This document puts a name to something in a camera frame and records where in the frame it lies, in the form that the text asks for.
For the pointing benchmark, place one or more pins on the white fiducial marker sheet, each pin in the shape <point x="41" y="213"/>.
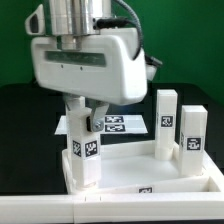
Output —
<point x="113" y="124"/>

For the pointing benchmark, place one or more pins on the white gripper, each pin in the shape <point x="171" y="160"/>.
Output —
<point x="106" y="68"/>

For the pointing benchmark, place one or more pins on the white square desk top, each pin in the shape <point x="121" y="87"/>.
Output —
<point x="130" y="168"/>

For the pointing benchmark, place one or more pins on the white L-shaped fence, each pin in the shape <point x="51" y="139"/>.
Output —
<point x="87" y="208"/>

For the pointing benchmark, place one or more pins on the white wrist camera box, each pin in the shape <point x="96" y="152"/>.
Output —
<point x="35" y="23"/>

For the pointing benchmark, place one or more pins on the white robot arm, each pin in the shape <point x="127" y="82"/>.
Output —
<point x="70" y="20"/>

